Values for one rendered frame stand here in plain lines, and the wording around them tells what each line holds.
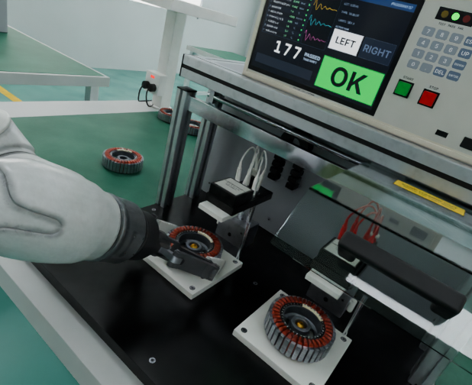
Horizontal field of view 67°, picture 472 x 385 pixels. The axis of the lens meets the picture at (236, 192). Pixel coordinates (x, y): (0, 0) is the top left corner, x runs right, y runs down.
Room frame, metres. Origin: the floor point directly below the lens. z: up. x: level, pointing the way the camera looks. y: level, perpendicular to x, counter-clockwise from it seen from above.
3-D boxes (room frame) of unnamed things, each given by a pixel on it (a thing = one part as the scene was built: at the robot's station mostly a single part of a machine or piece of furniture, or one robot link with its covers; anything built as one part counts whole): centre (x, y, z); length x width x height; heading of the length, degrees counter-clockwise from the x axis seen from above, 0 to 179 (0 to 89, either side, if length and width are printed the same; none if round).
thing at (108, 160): (0.92, 0.34, 0.77); 0.11 x 0.11 x 0.04
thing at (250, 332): (0.45, -0.16, 0.78); 0.15 x 0.15 x 0.01; 60
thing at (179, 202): (0.52, -0.06, 0.76); 0.64 x 0.47 x 0.02; 60
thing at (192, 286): (0.57, 0.05, 0.78); 0.15 x 0.15 x 0.01; 60
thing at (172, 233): (0.57, 0.05, 0.80); 0.11 x 0.11 x 0.04
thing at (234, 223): (0.69, -0.03, 0.80); 0.08 x 0.05 x 0.06; 60
